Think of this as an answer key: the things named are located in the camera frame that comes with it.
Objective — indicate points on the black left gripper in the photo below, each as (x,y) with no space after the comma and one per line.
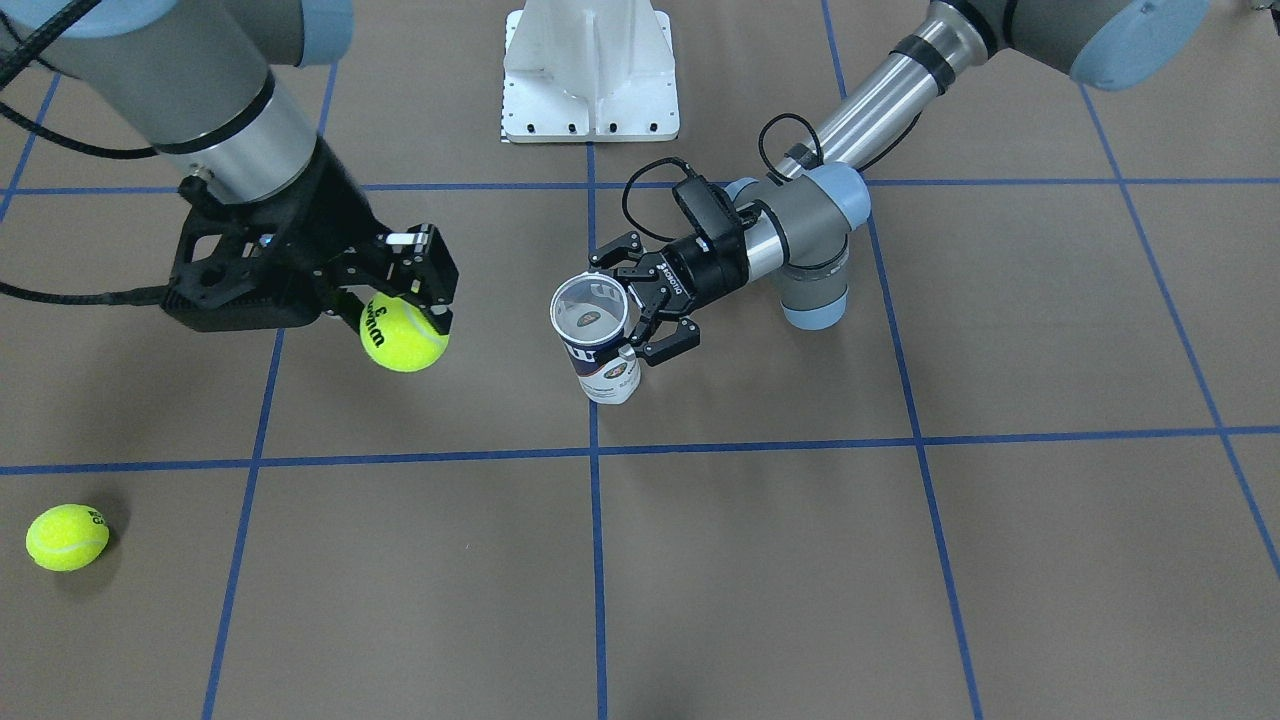
(697,268)

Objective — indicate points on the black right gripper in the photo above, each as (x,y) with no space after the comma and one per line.
(335,222)

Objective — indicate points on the yellow tennis ball Wilson 3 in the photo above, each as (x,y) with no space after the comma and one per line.
(397,336)

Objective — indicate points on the white blue tennis ball can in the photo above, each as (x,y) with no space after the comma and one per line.
(590,313)

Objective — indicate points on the yellow tennis ball Roland Garros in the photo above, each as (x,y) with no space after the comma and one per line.
(67,537)

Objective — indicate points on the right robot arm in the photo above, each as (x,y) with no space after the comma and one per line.
(195,79)

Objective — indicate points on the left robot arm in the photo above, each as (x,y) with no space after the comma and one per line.
(794,226)

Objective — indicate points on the brown paper table cover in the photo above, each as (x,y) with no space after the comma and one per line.
(1032,474)

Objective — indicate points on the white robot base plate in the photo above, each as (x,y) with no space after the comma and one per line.
(589,72)

